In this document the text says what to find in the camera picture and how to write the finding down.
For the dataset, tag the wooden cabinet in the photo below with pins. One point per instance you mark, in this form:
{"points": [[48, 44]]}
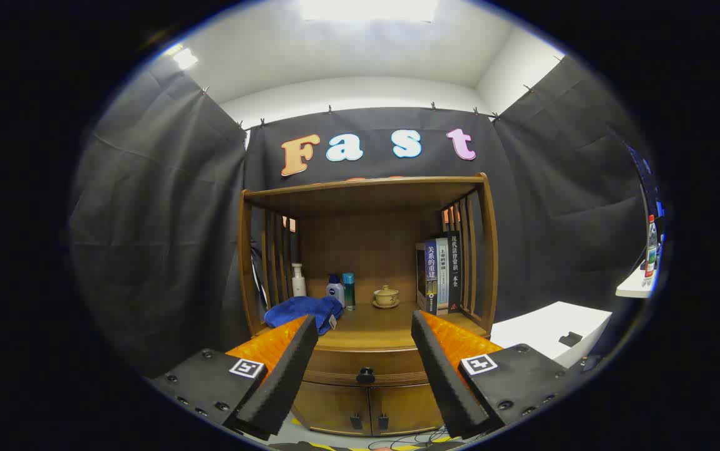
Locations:
{"points": [[366, 250]]}

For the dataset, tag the red-labelled bottle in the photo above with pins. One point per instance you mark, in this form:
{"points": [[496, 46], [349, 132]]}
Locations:
{"points": [[650, 250]]}

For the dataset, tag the white blue-capped lotion bottle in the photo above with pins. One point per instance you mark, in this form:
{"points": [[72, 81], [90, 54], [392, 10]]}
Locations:
{"points": [[335, 291]]}

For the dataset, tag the wooden drawer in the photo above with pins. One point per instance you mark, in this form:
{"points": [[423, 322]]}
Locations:
{"points": [[341, 366]]}

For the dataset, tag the beige lidded teacup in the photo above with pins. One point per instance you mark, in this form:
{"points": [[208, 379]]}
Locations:
{"points": [[386, 296]]}

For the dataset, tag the blue towel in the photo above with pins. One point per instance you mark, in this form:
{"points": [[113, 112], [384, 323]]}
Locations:
{"points": [[300, 310]]}

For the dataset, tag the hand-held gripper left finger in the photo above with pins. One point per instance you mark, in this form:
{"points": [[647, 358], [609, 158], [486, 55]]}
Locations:
{"points": [[285, 382]]}

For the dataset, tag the wooden countertop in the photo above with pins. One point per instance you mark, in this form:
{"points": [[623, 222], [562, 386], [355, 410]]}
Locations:
{"points": [[379, 322]]}

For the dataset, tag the wooden cabinet door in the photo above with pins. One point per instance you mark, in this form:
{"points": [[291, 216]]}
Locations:
{"points": [[329, 407], [407, 407]]}

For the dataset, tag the teal clear bottle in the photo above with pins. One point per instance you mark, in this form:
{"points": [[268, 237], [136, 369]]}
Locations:
{"points": [[349, 291]]}

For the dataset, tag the ceiling light panel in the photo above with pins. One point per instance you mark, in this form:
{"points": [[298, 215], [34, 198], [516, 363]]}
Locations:
{"points": [[185, 58], [366, 9]]}

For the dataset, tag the white shelf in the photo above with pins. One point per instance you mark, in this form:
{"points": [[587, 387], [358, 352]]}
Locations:
{"points": [[634, 288]]}

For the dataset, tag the small black box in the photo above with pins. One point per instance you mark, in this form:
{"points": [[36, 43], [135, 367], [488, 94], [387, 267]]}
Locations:
{"points": [[570, 339]]}

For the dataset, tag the blue-spined book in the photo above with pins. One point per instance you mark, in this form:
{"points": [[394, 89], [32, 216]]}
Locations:
{"points": [[430, 275]]}

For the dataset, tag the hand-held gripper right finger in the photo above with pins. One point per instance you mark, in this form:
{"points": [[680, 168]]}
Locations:
{"points": [[447, 382]]}

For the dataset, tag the black drawer knob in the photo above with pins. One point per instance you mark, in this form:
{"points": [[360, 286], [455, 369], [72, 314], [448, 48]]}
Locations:
{"points": [[365, 375]]}

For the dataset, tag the white drawer cabinet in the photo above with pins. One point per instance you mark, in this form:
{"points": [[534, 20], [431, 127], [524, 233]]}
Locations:
{"points": [[541, 329]]}

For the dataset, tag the white pump bottle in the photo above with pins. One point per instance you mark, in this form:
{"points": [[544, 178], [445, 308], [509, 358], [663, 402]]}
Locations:
{"points": [[298, 282]]}

